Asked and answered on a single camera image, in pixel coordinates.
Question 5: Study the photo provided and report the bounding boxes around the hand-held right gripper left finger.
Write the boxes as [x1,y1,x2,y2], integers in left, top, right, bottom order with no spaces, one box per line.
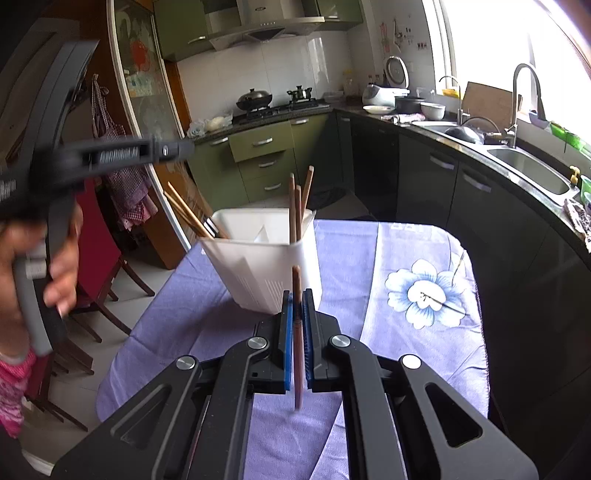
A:
[51,290,296,480]

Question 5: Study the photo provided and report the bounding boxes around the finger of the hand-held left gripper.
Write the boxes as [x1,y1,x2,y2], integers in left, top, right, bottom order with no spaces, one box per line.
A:
[152,137,195,161]

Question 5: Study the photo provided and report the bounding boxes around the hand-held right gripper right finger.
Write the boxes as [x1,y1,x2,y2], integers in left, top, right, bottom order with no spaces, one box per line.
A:
[302,288,539,480]

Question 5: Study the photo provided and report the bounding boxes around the white plastic utensil holder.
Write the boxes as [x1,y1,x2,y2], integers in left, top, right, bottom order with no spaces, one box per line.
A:
[199,209,321,315]

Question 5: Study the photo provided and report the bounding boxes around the person's left hand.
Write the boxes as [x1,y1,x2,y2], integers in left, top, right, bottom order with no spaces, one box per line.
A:
[0,203,85,360]

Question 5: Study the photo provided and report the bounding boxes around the clear plastic food bag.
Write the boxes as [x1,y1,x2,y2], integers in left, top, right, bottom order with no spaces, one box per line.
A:
[187,113,234,139]

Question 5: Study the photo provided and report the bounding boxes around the checked apron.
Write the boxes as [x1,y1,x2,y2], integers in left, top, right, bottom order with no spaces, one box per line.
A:
[90,74,158,232]

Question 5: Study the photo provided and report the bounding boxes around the glass sliding door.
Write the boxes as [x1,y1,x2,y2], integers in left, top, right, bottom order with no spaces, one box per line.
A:
[106,0,195,259]

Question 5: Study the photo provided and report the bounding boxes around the green drawer cabinet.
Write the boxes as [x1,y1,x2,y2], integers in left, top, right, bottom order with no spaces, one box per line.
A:
[187,113,345,217]

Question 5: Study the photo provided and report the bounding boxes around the red wooden chair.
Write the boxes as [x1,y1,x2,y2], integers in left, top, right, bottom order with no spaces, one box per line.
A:
[51,178,155,342]

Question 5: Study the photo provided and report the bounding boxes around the black wok with lid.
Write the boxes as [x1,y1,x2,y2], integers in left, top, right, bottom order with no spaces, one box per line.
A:
[236,89,273,112]

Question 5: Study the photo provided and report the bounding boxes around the purple floral tablecloth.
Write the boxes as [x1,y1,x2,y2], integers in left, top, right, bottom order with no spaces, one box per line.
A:
[96,219,490,480]

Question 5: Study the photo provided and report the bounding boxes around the black gas stove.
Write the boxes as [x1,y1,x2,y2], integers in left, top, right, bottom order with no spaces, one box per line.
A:
[238,99,331,121]

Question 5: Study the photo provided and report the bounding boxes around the steel range hood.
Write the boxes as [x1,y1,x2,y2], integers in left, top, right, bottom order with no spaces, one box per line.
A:
[203,0,326,51]

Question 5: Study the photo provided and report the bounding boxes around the black base cabinets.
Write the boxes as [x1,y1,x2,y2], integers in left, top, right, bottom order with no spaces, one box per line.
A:
[335,111,591,462]

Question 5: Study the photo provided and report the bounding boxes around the white rice cooker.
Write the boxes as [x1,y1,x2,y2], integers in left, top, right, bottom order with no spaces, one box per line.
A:
[362,83,409,108]

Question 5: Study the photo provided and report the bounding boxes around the black inner cooking pot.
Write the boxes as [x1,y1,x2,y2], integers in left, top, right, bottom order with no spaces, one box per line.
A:
[394,96,426,116]

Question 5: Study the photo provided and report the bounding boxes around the person's pink patterned clothing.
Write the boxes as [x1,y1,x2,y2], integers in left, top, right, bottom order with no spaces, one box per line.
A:
[0,351,38,439]

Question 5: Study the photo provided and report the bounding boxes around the black pan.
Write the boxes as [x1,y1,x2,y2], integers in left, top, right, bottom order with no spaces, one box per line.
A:
[445,116,504,145]

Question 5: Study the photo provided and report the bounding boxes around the yellow basket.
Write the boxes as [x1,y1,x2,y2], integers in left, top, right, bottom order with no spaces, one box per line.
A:
[438,76,462,100]

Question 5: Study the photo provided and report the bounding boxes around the steel double sink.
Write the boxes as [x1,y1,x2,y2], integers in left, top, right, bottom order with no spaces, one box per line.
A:
[411,119,580,208]

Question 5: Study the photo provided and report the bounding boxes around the patterned rag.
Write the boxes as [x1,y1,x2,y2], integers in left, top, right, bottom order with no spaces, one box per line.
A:
[563,198,591,252]

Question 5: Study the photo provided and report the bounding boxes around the wooden cutting board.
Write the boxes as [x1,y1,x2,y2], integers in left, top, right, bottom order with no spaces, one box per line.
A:
[462,82,520,132]

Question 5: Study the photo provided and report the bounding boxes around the steel kitchen faucet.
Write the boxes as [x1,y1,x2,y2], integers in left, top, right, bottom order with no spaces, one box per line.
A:
[505,63,548,148]

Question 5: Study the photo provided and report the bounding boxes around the kitchen window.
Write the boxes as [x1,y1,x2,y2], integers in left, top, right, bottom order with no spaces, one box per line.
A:
[422,0,591,153]

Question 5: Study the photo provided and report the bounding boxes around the green plastic container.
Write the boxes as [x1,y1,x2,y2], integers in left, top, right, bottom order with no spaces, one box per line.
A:
[549,121,588,149]

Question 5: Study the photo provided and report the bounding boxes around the green wall cabinet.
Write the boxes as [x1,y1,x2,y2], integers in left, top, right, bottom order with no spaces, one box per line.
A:
[154,0,213,63]
[316,0,363,32]

